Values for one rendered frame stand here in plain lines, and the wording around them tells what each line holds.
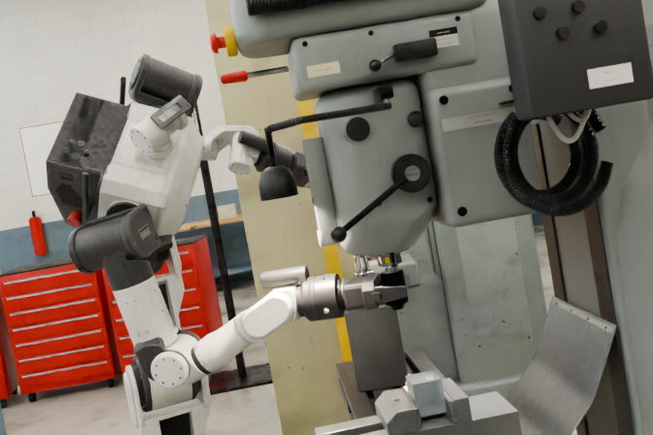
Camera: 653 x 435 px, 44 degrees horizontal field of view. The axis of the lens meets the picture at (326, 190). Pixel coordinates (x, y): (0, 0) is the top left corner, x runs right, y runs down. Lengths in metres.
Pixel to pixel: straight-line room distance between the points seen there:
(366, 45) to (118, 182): 0.61
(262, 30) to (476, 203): 0.49
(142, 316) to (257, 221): 1.66
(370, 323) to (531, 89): 0.80
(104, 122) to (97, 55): 9.03
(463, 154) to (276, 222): 1.88
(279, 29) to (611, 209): 0.67
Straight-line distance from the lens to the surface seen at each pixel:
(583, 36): 1.29
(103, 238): 1.66
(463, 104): 1.48
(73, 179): 1.79
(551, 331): 1.81
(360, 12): 1.46
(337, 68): 1.45
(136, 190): 1.72
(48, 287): 6.43
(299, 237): 3.29
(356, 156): 1.47
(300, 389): 3.41
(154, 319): 1.68
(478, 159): 1.49
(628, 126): 1.53
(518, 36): 1.26
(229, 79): 1.65
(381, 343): 1.87
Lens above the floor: 1.53
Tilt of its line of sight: 3 degrees down
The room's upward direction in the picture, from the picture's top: 10 degrees counter-clockwise
